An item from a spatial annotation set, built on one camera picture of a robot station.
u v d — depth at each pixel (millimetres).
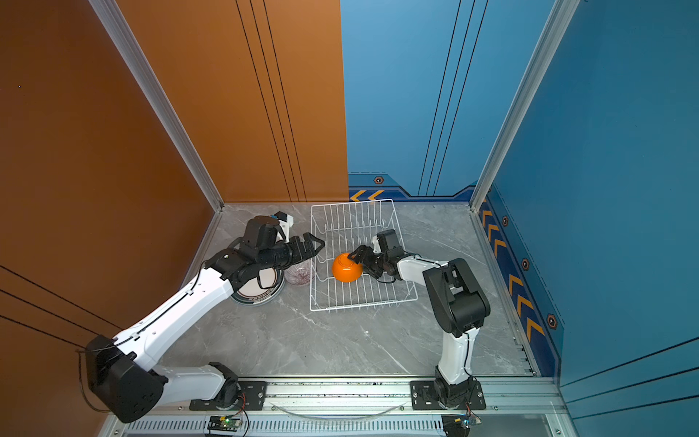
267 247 600
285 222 709
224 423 705
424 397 725
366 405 727
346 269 935
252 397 734
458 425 708
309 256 668
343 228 1033
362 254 876
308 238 683
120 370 382
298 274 958
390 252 773
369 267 860
